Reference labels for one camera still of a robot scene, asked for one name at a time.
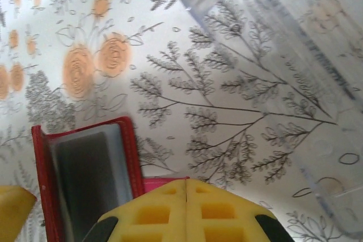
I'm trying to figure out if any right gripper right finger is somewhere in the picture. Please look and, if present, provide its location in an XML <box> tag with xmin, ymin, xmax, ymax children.
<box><xmin>185</xmin><ymin>177</ymin><xmax>290</xmax><ymax>242</ymax></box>

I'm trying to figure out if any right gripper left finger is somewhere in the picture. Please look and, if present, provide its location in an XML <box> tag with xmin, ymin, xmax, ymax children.
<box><xmin>84</xmin><ymin>177</ymin><xmax>188</xmax><ymax>242</ymax></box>

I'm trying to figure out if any red card holder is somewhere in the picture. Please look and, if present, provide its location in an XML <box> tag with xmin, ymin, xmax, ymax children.
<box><xmin>30</xmin><ymin>116</ymin><xmax>190</xmax><ymax>242</ymax></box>

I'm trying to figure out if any black credit card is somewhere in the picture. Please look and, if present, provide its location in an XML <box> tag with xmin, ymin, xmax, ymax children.
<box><xmin>53</xmin><ymin>131</ymin><xmax>134</xmax><ymax>242</ymax></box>

